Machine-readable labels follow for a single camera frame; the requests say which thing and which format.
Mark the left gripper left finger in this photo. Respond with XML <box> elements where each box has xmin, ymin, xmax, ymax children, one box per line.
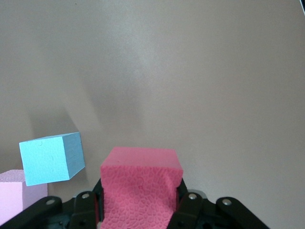
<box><xmin>0</xmin><ymin>178</ymin><xmax>106</xmax><ymax>229</ymax></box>

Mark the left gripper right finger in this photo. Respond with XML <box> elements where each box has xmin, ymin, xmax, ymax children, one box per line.
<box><xmin>168</xmin><ymin>178</ymin><xmax>270</xmax><ymax>229</ymax></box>

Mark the red foam cube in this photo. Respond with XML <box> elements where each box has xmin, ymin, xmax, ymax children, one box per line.
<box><xmin>99</xmin><ymin>146</ymin><xmax>184</xmax><ymax>229</ymax></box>

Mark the blue foam cube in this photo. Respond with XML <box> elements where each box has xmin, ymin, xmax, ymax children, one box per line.
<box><xmin>19</xmin><ymin>132</ymin><xmax>86</xmax><ymax>187</ymax></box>

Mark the pink foam cube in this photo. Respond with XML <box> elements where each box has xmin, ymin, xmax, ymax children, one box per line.
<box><xmin>0</xmin><ymin>169</ymin><xmax>49</xmax><ymax>221</ymax></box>

